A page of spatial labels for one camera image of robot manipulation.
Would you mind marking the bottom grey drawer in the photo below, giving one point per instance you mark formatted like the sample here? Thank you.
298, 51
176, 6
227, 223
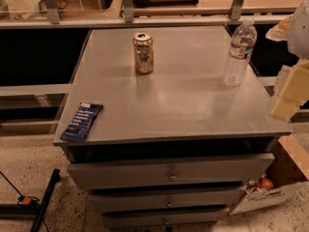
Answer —
168, 217

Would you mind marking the grey drawer cabinet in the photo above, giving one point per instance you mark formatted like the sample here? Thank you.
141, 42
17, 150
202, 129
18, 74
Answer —
180, 110

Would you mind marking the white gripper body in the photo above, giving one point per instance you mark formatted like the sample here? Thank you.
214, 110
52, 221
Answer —
299, 33

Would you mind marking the orange soda can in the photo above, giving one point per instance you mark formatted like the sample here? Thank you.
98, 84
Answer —
143, 53

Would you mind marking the white cardboard box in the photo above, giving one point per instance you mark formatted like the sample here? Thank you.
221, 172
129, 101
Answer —
289, 173

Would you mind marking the grey drawer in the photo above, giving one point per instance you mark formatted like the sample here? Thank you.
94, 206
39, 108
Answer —
164, 199
168, 217
166, 172

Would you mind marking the blue rxbar blueberry wrapper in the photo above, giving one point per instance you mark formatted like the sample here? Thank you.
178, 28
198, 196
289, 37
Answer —
81, 122

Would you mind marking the middle grey drawer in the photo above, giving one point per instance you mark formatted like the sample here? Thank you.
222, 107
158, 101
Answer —
164, 199

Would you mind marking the clear plastic water bottle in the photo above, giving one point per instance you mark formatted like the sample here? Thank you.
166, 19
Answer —
241, 47

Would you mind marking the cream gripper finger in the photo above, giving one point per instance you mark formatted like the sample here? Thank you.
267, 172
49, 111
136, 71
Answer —
291, 91

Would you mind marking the black floor stand bar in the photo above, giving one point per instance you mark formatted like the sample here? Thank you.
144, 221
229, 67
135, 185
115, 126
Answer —
55, 178

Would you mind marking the top grey drawer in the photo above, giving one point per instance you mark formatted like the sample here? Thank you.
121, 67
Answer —
166, 172

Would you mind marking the grey metal railing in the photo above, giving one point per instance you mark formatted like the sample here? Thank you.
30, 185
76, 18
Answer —
139, 13

